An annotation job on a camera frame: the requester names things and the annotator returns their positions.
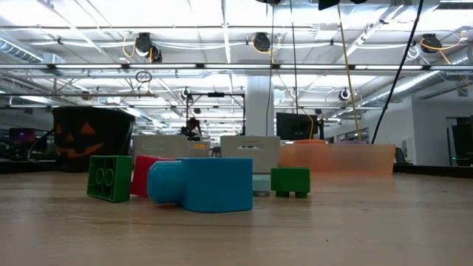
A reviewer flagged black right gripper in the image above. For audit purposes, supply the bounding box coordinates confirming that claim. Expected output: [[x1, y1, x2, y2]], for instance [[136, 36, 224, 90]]
[[254, 0, 341, 12]]

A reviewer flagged small dark green toy block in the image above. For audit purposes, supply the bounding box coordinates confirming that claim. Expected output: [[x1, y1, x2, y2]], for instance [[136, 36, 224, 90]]
[[270, 166, 312, 199]]

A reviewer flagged light blue toy block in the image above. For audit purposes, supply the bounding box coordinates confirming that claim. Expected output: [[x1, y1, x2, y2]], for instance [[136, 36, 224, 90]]
[[146, 157, 254, 214]]

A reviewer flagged red toy block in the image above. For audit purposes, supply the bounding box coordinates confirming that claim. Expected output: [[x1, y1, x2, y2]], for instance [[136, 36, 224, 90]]
[[129, 154, 177, 198]]

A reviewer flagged black monitor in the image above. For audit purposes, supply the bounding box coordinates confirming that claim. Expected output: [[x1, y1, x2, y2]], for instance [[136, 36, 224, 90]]
[[275, 112, 319, 142]]

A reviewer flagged person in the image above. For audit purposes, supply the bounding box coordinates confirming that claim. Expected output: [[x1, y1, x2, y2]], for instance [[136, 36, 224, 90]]
[[186, 117, 203, 141]]

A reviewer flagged orange plastic tray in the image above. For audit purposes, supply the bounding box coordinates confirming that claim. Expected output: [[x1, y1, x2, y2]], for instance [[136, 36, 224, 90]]
[[277, 143, 397, 177]]

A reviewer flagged mint toy block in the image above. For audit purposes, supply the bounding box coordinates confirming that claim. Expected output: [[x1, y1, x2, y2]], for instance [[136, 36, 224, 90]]
[[252, 174, 273, 197]]

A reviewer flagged black pumpkin face bucket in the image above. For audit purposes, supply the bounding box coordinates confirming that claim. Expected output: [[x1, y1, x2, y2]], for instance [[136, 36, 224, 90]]
[[51, 106, 137, 173]]

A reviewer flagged black cabinet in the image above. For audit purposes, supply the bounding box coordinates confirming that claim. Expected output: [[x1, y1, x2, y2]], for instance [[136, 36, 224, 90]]
[[450, 116, 473, 167]]

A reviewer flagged dark monitor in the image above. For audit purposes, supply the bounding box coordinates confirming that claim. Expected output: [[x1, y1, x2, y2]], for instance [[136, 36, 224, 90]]
[[8, 127, 37, 145]]

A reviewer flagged black gantry frame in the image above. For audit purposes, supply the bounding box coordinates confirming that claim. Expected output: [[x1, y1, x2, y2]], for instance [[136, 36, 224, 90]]
[[185, 92, 246, 136]]

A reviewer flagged yellow hanging cable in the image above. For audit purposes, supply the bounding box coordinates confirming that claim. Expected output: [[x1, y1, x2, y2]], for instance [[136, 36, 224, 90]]
[[336, 3, 362, 142]]

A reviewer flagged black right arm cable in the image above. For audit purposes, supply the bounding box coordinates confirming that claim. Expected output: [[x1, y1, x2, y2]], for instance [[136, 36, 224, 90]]
[[370, 0, 425, 145]]

